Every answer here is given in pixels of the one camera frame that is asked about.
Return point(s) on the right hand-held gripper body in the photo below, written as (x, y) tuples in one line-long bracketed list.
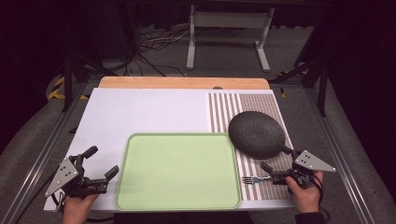
[(311, 162)]

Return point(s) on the light green tray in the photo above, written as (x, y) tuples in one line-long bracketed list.
[(177, 171)]

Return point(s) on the white board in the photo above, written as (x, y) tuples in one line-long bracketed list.
[(140, 112)]

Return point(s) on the dark textured pan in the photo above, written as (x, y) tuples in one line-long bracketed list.
[(256, 133)]

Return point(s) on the brown striped placemat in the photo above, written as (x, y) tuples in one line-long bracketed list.
[(264, 102)]

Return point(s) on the person's right hand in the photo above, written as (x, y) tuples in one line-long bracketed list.
[(306, 199)]

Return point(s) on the silver metal fork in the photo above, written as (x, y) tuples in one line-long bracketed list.
[(253, 179)]

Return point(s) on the black tripod stand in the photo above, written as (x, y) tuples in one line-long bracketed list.
[(71, 68), (322, 81)]

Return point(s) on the white metal stand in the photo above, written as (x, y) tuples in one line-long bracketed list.
[(230, 20)]

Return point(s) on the person's left hand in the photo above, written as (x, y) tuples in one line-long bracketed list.
[(74, 210)]

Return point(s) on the aluminium rail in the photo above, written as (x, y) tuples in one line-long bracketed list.
[(34, 168), (339, 155)]

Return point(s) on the yellow black hazard tape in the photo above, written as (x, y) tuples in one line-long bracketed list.
[(57, 90)]

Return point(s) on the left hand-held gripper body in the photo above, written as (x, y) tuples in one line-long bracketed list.
[(63, 177)]

